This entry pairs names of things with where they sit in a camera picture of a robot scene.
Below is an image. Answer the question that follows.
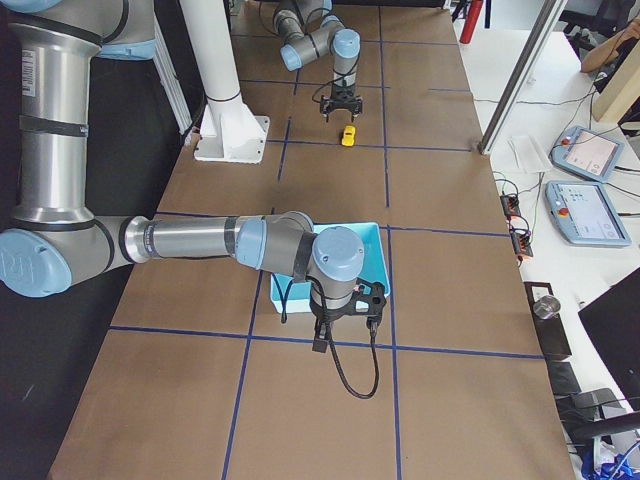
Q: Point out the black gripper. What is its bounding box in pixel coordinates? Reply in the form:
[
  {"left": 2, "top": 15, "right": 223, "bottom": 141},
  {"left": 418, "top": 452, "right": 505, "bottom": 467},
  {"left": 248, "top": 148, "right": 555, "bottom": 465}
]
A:
[{"left": 320, "top": 88, "right": 363, "bottom": 123}]

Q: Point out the yellow beetle toy car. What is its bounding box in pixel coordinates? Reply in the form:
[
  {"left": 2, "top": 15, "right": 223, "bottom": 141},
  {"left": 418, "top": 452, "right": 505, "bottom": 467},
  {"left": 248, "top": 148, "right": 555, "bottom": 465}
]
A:
[{"left": 341, "top": 125, "right": 356, "bottom": 148}]

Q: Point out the person forearm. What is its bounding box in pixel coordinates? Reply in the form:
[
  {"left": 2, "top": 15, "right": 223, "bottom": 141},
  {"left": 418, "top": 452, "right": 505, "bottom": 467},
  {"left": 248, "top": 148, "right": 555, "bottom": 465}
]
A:
[{"left": 581, "top": 17, "right": 639, "bottom": 73}]

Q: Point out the blue tape strip crosswise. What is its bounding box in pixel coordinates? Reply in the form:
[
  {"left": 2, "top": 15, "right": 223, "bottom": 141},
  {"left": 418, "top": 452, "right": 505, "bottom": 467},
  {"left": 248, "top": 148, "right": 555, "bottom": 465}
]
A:
[{"left": 266, "top": 139, "right": 474, "bottom": 152}]

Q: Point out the blue tape strip lengthwise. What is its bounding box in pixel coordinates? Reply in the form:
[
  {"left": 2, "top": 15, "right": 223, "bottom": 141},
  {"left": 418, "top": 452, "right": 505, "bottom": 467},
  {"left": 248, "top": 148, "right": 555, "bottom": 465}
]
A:
[{"left": 377, "top": 6, "right": 403, "bottom": 479}]

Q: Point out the red fire extinguisher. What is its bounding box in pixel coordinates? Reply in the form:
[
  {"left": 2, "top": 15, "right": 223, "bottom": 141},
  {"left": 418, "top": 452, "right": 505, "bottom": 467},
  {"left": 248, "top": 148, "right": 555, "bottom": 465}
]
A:
[{"left": 459, "top": 0, "right": 485, "bottom": 44}]

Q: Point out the light blue plastic bin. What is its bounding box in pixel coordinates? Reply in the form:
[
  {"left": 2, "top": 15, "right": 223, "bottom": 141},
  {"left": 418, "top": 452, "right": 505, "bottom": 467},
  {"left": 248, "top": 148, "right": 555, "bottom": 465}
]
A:
[{"left": 270, "top": 222, "right": 391, "bottom": 314}]

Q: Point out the white paper sheet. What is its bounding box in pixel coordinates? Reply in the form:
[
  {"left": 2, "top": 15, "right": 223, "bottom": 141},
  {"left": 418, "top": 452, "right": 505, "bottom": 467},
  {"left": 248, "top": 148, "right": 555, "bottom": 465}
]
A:
[{"left": 508, "top": 135, "right": 552, "bottom": 174}]

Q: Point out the upper teach pendant tablet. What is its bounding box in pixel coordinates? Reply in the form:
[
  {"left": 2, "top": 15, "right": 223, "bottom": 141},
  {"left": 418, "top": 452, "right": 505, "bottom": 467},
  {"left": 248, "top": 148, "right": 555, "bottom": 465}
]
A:
[{"left": 550, "top": 126, "right": 623, "bottom": 182}]

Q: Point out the teach pendant tablet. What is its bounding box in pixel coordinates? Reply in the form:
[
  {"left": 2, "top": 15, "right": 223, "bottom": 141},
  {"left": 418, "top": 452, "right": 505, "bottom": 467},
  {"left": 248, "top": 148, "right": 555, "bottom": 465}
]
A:
[
  {"left": 544, "top": 181, "right": 632, "bottom": 248},
  {"left": 550, "top": 126, "right": 623, "bottom": 182}
]

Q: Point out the lower teach pendant tablet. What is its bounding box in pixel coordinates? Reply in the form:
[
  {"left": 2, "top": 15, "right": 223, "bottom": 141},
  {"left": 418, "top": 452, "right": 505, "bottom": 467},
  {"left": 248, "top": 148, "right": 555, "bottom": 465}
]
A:
[{"left": 544, "top": 181, "right": 632, "bottom": 248}]

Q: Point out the silver metal cylinder weight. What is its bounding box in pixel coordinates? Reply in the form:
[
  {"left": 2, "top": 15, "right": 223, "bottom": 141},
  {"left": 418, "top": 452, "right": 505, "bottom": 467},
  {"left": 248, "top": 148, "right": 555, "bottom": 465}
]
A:
[{"left": 532, "top": 295, "right": 561, "bottom": 320}]

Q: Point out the white pedestal column base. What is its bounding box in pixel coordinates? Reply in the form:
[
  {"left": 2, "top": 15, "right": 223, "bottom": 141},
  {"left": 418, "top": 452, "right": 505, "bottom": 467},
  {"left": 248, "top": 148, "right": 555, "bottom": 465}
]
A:
[{"left": 180, "top": 0, "right": 270, "bottom": 164}]

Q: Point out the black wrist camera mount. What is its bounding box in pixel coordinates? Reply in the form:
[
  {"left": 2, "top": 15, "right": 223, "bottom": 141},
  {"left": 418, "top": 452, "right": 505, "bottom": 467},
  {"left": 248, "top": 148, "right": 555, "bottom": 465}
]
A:
[{"left": 343, "top": 278, "right": 387, "bottom": 319}]

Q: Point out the aluminium frame post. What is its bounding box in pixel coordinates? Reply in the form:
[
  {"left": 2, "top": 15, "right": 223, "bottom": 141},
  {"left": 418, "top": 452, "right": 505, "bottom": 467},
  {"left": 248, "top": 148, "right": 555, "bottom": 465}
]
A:
[{"left": 478, "top": 0, "right": 567, "bottom": 155}]

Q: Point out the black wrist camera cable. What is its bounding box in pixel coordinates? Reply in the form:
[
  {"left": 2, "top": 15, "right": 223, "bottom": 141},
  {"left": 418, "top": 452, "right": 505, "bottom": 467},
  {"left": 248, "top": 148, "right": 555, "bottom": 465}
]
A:
[{"left": 312, "top": 294, "right": 382, "bottom": 400}]

